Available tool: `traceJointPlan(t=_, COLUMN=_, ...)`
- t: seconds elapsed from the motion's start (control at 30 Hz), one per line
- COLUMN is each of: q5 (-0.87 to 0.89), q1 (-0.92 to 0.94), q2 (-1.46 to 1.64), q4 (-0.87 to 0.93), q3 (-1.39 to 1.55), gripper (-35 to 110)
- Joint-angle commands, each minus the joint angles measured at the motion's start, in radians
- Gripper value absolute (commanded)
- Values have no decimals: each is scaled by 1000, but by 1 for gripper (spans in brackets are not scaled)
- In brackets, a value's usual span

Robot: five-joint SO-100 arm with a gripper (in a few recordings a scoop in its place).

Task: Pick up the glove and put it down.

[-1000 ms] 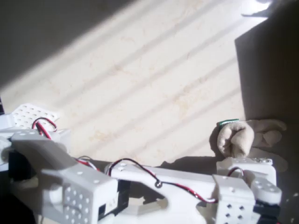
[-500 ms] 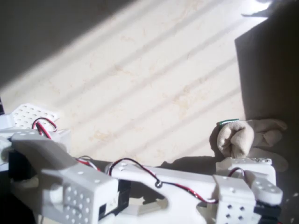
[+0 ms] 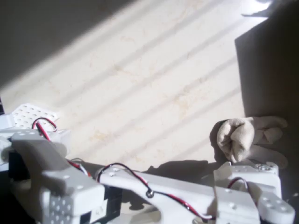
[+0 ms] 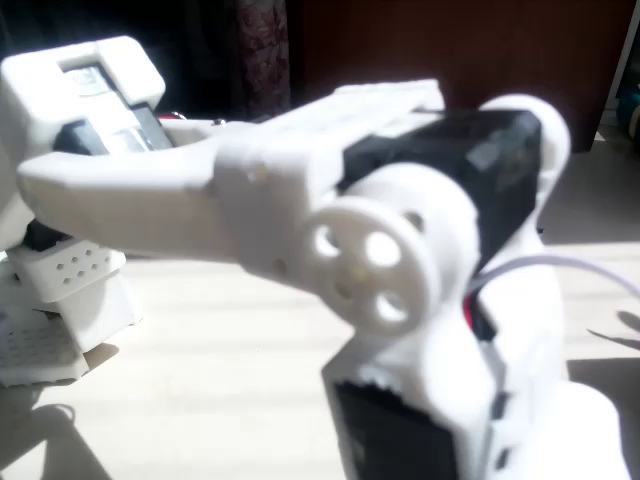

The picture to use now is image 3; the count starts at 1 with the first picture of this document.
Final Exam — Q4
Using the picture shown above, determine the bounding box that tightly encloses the red black gripper servo cable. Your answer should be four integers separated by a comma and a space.
228, 177, 249, 194

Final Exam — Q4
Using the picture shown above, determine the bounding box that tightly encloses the white perforated base plate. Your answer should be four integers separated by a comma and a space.
11, 103, 59, 131

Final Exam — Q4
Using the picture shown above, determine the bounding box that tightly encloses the black speckled object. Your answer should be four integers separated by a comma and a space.
286, 192, 299, 204

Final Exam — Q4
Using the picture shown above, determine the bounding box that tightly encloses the red black upper arm cable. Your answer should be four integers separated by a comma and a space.
32, 117, 58, 140

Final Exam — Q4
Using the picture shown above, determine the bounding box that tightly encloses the beige knit glove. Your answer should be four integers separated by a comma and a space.
216, 116, 288, 170

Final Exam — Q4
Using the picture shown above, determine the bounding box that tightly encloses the red black forearm cable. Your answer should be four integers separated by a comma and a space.
96, 163, 213, 221

